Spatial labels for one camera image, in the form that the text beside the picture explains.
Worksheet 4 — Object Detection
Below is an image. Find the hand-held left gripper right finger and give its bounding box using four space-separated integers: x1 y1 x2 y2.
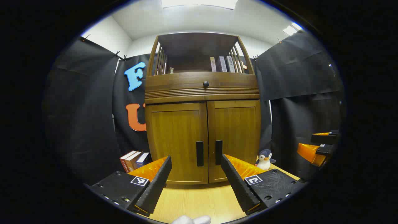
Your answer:
221 154 307 216

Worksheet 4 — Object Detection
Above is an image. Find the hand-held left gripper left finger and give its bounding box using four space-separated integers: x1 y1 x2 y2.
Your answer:
89 156 172 217

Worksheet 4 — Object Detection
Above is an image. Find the wooden shoe cabinet door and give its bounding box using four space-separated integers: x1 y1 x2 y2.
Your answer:
145 103 209 185
207 100 261 183

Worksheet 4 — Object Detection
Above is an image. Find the wooden double-door shoe cabinet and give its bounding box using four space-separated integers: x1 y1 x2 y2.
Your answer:
145 32 261 185

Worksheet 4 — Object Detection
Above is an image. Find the dark blue book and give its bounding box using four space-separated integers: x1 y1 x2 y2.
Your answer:
135 152 152 168

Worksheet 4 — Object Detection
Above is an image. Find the penguin plush toy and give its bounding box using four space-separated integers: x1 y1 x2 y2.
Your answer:
255 149 276 170

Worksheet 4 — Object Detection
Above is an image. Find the red-brown book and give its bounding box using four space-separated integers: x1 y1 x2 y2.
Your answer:
120 151 137 173

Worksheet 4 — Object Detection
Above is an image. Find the small ceiling light panel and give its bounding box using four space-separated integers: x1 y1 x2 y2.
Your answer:
282 22 303 36

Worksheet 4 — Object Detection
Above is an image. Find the large ceiling light panel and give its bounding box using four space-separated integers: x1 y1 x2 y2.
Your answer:
161 0 238 10

